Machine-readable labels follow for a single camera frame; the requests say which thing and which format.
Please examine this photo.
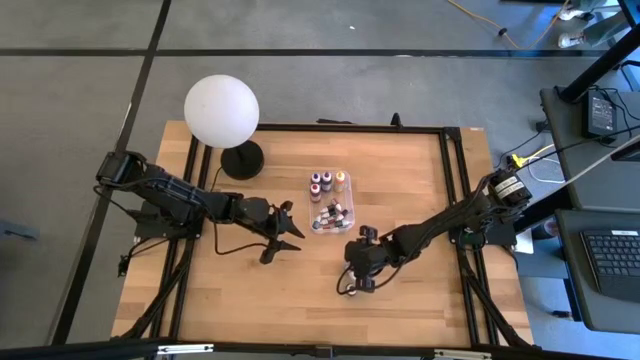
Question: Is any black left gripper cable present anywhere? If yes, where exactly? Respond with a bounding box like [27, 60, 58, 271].
[213, 219, 274, 256]

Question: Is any black power adapter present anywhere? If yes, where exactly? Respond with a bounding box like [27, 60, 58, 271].
[581, 88, 620, 140]

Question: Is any grey side desk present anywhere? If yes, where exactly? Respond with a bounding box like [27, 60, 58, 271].
[539, 85, 640, 214]

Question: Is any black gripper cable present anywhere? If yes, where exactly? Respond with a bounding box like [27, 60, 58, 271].
[335, 267, 396, 296]
[213, 219, 274, 256]

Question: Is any yellow plug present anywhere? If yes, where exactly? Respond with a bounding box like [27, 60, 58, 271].
[509, 144, 556, 170]

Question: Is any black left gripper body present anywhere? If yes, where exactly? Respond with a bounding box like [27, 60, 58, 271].
[233, 196, 284, 236]

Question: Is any person's shoe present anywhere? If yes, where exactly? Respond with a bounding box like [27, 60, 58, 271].
[557, 30, 586, 50]
[558, 4, 584, 22]

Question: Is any black aluminium crossbar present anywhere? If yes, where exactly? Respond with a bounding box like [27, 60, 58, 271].
[0, 338, 640, 360]

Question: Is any yellow extension cable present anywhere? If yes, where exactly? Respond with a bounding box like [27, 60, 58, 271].
[446, 0, 572, 51]

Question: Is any black desk leg beam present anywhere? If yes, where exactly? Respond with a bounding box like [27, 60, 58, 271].
[556, 24, 640, 105]

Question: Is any clear plastic container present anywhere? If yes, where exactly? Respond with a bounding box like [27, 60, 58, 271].
[307, 169, 356, 236]

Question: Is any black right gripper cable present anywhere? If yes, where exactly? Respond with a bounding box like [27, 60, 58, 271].
[335, 267, 396, 296]

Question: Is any black aluminium table frame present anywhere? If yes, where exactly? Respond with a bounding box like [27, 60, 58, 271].
[110, 122, 536, 351]

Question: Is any grey laptop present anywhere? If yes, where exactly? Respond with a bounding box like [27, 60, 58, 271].
[553, 208, 640, 335]

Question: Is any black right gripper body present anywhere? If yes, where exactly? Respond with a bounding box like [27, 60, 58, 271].
[343, 237, 399, 281]

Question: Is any white globe lamp black stand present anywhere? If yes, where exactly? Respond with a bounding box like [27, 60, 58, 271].
[183, 73, 266, 181]

